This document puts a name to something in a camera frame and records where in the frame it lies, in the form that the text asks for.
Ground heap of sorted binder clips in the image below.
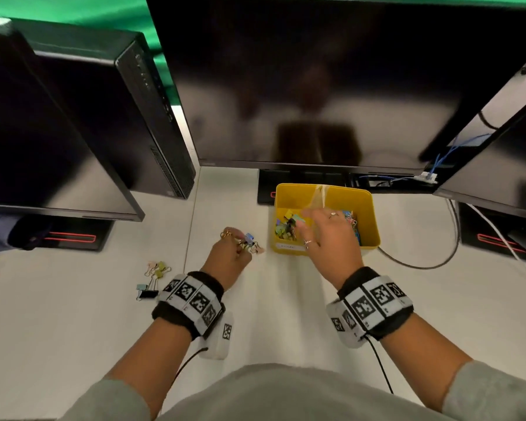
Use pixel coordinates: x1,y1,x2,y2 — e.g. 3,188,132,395
275,209,316,241

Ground black monitor stand base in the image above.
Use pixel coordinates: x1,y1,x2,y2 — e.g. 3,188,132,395
458,203,526,264
8,214,115,252

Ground white cable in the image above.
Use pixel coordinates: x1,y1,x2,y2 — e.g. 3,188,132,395
466,203,526,303

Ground thin black camera cable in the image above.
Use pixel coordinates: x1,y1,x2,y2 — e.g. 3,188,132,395
174,346,209,378
366,335,395,395

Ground yellow divided plastic bin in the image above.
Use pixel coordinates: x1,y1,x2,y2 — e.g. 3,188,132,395
273,182,381,256

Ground heap of sorted paper clips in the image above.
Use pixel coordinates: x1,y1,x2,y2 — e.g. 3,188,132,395
341,210,362,247

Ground person's left forearm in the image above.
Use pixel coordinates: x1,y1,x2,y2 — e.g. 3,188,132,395
105,319,193,418

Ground person's gray sweatshirt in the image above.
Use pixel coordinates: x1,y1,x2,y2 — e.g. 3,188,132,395
61,361,526,421

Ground large black binder clip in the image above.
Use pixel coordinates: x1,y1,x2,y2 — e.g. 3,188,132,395
139,278,160,300

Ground black wristband with markers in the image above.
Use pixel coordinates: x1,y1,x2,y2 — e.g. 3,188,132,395
336,266,415,343
151,271,226,340

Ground person's left hand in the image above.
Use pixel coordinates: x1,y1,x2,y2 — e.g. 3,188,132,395
200,226,252,291

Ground black computer monitor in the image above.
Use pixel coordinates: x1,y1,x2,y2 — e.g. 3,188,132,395
420,50,526,220
144,0,526,174
0,21,146,223

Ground blue cable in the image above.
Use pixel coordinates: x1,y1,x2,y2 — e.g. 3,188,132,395
359,133,492,187

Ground black desktop computer tower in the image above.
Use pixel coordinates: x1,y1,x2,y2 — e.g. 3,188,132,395
8,18,197,200

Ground person's right hand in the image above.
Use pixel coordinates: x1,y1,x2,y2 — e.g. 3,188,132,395
296,207,365,291

